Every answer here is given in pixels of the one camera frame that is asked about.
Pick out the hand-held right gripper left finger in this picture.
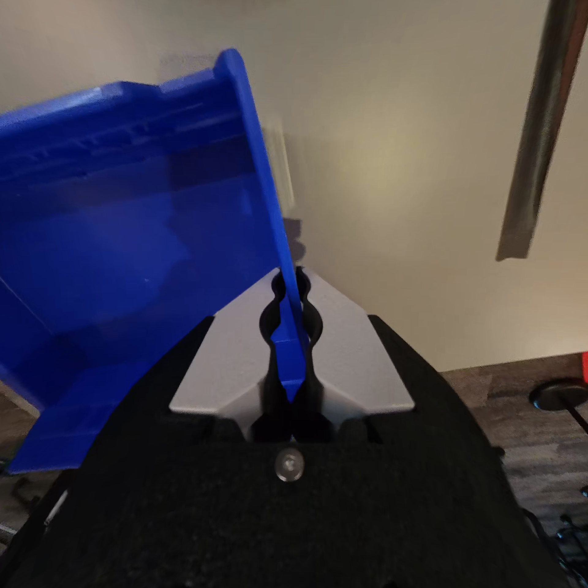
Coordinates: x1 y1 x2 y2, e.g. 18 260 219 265
169 268 295 444

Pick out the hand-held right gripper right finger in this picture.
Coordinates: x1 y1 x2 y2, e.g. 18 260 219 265
294 266 416 444

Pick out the blue plastic bin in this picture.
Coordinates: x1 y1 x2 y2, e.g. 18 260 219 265
0 48 309 475

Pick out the black round floor base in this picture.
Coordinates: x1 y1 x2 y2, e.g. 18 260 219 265
528 379 588 413

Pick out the metal pole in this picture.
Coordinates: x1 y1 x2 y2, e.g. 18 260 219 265
495 0 588 262

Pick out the tangle of black cables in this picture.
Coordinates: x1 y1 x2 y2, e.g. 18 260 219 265
524 484 588 588

